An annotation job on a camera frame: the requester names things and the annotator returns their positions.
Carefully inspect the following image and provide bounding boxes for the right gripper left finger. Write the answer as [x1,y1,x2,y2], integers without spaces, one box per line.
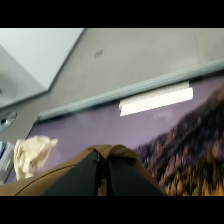
[42,150,102,197]

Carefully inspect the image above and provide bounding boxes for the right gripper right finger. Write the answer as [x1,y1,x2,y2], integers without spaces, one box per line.
[105,155,167,197]

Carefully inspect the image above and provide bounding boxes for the cream garment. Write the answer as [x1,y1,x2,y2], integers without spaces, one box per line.
[13,135,59,182]

